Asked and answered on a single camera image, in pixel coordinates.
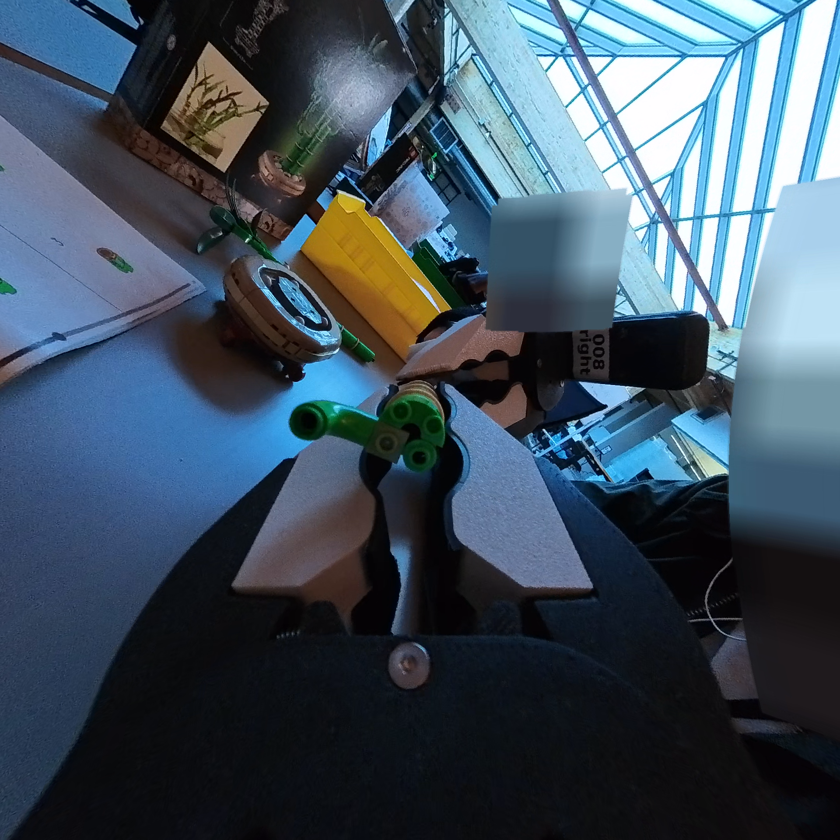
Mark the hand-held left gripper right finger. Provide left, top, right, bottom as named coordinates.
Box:
left=432, top=382, right=595, bottom=636

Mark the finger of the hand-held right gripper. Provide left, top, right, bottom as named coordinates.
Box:
left=397, top=315, right=526, bottom=383
left=451, top=363, right=531, bottom=433

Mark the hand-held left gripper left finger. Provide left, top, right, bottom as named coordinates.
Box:
left=231, top=387, right=399, bottom=636

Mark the green bamboo stalk model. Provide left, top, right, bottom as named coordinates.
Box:
left=289, top=382, right=449, bottom=473

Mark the yellow plastic bin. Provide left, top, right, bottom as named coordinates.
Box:
left=300, top=193, right=455, bottom=362

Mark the person's right forearm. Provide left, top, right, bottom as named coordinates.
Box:
left=570, top=474, right=734, bottom=639

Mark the grey desk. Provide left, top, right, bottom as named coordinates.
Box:
left=0, top=59, right=460, bottom=828

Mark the green plastic bin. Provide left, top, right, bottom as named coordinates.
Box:
left=411, top=238, right=475, bottom=311

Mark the small black toy box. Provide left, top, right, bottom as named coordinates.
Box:
left=356, top=133, right=452, bottom=248

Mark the tan round pot base model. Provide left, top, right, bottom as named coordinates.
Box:
left=218, top=254, right=344, bottom=383

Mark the green sprig with leaves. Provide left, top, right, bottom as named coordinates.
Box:
left=195, top=176, right=377, bottom=364

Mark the black toy set box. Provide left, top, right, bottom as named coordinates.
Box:
left=107, top=0, right=419, bottom=242

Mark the open instruction booklet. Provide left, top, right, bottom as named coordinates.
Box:
left=0, top=115, right=208, bottom=388

